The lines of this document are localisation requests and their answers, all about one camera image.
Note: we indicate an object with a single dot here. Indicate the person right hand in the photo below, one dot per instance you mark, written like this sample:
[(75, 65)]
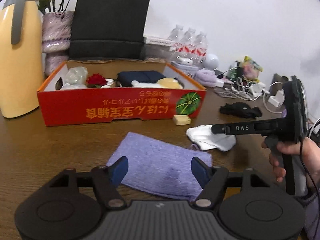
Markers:
[(310, 156)]

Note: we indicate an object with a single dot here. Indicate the middle water bottle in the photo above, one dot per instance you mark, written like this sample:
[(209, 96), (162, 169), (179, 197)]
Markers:
[(187, 43)]

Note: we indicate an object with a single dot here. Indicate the alpaca plush toy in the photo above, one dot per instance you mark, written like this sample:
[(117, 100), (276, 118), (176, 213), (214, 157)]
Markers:
[(167, 83)]

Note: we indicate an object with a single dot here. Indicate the navy blue pouch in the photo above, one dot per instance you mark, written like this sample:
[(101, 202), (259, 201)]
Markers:
[(145, 76)]

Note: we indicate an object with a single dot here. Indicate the white earbuds case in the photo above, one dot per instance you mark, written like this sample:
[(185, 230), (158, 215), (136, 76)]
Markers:
[(184, 61)]

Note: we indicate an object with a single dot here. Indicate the water bottle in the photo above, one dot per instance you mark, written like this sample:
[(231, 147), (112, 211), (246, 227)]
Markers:
[(201, 46), (187, 43), (175, 36)]

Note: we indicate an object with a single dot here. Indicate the green ball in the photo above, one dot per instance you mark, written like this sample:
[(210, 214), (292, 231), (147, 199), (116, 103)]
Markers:
[(76, 76)]

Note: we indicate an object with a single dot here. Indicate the white round speaker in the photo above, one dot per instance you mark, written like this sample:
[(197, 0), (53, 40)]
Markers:
[(211, 62)]

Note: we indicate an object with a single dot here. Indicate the dark coaster card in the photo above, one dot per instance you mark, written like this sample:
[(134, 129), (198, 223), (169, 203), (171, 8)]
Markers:
[(224, 94)]

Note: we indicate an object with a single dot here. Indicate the yellow thermos jug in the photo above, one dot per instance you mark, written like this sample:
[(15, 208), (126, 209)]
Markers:
[(21, 57)]

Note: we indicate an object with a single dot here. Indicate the left water bottle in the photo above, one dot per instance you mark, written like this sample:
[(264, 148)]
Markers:
[(175, 36)]

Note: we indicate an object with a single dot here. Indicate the purple scrunchie towel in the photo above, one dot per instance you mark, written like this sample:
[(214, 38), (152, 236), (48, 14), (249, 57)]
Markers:
[(206, 77)]

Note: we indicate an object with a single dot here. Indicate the white cloth bag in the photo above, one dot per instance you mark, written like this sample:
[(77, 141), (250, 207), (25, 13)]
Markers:
[(203, 137)]

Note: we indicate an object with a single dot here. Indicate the translucent plastic container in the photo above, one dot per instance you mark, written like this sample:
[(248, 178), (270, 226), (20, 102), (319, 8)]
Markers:
[(72, 87)]

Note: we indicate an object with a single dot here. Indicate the white round jar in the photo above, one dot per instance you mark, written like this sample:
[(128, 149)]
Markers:
[(110, 82)]

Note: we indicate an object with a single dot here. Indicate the purple tissue pack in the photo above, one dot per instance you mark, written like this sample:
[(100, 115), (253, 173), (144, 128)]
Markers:
[(284, 113)]

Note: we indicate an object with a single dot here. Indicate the right water bottle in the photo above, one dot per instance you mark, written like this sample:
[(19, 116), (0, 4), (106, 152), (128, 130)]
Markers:
[(201, 46)]

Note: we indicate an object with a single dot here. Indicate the black paper bag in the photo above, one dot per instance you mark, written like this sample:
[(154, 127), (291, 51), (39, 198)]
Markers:
[(108, 29)]

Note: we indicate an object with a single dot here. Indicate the purple ribbed vase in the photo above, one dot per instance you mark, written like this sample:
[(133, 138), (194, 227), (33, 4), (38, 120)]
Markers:
[(56, 38)]

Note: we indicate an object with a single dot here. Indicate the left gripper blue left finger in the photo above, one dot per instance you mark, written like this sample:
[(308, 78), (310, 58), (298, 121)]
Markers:
[(106, 180)]

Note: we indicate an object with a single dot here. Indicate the red cardboard box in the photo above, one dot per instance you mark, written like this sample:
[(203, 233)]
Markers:
[(93, 105)]

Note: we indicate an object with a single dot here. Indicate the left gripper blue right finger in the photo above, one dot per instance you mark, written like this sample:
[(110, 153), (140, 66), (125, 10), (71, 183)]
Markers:
[(212, 180)]

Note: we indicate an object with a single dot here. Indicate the decorated tin box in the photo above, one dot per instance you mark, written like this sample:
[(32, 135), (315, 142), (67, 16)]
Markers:
[(188, 70)]

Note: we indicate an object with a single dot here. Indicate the purple cloth pouch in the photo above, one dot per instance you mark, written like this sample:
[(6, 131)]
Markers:
[(158, 167)]

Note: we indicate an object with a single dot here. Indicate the black glove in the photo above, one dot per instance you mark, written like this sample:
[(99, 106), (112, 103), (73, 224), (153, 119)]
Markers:
[(241, 110)]

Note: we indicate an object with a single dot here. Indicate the clear container with white lid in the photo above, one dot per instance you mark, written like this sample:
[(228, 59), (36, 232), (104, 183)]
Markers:
[(156, 48)]

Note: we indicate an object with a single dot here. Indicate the snack packet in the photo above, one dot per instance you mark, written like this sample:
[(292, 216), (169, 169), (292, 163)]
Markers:
[(251, 69)]

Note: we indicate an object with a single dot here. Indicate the red flower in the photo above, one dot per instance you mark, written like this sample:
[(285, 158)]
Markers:
[(96, 81)]

